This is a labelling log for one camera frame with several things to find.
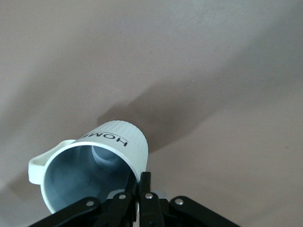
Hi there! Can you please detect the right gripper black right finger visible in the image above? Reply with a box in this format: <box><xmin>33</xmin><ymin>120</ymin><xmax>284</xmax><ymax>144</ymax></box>
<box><xmin>138</xmin><ymin>172</ymin><xmax>164</xmax><ymax>227</ymax></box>

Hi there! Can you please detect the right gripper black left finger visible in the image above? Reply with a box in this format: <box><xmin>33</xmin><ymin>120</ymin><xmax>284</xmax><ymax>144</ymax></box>
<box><xmin>94</xmin><ymin>179</ymin><xmax>139</xmax><ymax>227</ymax></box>

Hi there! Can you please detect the white ribbed HOME mug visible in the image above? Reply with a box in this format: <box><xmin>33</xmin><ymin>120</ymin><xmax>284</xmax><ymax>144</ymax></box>
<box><xmin>28</xmin><ymin>120</ymin><xmax>149</xmax><ymax>215</ymax></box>

